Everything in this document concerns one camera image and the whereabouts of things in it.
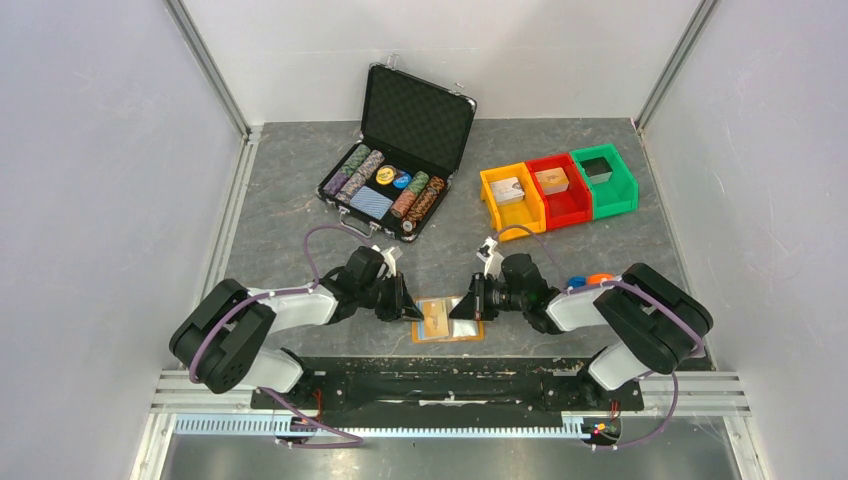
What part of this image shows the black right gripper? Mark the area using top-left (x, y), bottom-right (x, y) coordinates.
top-left (448, 272), bottom-right (528, 321)

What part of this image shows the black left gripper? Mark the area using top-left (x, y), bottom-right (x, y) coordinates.
top-left (357, 271), bottom-right (424, 323)

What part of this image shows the gold brown credit card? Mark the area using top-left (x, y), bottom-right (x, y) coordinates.
top-left (417, 298), bottom-right (451, 341)

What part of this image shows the orange leather card holder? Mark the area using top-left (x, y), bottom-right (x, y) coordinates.
top-left (411, 296), bottom-right (485, 344)

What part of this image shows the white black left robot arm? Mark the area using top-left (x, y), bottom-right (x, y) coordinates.
top-left (169, 246), bottom-right (424, 408)

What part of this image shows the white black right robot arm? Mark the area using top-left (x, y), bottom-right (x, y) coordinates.
top-left (448, 254), bottom-right (714, 408)

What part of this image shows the blue playing card deck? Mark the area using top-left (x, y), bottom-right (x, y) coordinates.
top-left (350, 186), bottom-right (394, 220)

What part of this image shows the card deck in yellow bin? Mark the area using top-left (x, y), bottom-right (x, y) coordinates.
top-left (489, 177), bottom-right (525, 206)

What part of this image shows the card deck in red bin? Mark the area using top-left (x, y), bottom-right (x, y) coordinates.
top-left (535, 167), bottom-right (570, 196)

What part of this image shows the yellow plastic bin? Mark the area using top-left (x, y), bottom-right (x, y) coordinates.
top-left (480, 162), bottom-right (547, 234)

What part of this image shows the blue orange toy truck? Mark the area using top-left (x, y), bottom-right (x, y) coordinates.
top-left (566, 273), bottom-right (616, 289)

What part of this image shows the blue dealer chip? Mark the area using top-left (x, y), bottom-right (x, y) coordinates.
top-left (392, 172), bottom-right (411, 190)

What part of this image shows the yellow dealer chip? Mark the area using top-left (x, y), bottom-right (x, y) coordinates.
top-left (375, 166), bottom-right (397, 185)

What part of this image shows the red plastic bin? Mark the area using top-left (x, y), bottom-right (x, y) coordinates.
top-left (526, 153), bottom-right (593, 231)

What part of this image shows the black poker chip case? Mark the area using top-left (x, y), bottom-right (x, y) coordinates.
top-left (316, 63), bottom-right (477, 243)

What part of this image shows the black box in green bin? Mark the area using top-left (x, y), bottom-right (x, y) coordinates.
top-left (580, 156), bottom-right (613, 185)

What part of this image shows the green plastic bin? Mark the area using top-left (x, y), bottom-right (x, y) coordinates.
top-left (570, 143), bottom-right (639, 220)

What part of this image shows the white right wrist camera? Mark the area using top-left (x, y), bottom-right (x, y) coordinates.
top-left (476, 236), bottom-right (504, 279)

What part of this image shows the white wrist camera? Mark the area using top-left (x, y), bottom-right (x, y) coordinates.
top-left (380, 246), bottom-right (402, 277)
top-left (476, 236), bottom-right (504, 279)

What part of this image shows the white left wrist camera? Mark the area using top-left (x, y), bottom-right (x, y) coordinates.
top-left (380, 246), bottom-right (402, 277)

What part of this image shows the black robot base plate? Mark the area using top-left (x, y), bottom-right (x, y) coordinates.
top-left (283, 357), bottom-right (645, 428)

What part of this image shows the slotted aluminium cable duct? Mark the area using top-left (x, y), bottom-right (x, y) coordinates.
top-left (173, 413), bottom-right (590, 440)

